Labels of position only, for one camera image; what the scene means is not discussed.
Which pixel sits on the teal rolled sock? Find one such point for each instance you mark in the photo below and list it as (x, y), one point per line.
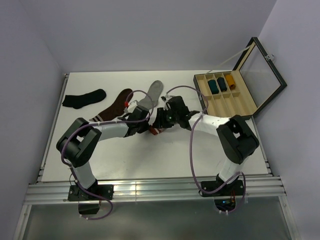
(213, 86)

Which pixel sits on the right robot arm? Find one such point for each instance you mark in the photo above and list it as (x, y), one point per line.
(236, 138)

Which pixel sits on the black compartment box with lid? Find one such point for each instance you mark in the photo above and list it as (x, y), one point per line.
(257, 79)

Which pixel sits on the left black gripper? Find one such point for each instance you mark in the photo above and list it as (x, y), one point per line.
(144, 128)

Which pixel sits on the grey striped sock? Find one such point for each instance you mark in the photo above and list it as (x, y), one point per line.
(153, 94)

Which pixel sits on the dark blue rolled sock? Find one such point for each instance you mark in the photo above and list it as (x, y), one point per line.
(222, 84)

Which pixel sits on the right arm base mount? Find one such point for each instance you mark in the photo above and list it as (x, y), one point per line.
(228, 194)

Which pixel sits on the mustard rolled sock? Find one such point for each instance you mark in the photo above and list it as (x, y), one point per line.
(230, 81)

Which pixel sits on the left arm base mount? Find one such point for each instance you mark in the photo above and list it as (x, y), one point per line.
(89, 203)

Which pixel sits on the brown striped sock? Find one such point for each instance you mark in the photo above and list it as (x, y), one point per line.
(116, 109)

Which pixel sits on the beige sock with red stripes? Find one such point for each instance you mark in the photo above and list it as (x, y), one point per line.
(156, 131)

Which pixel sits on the aluminium frame rail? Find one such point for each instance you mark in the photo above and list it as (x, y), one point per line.
(174, 189)

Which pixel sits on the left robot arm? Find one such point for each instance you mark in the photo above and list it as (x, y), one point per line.
(78, 143)

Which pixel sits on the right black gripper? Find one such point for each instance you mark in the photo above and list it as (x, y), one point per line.
(160, 121)

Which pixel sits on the black sock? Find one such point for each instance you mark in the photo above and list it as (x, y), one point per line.
(80, 101)

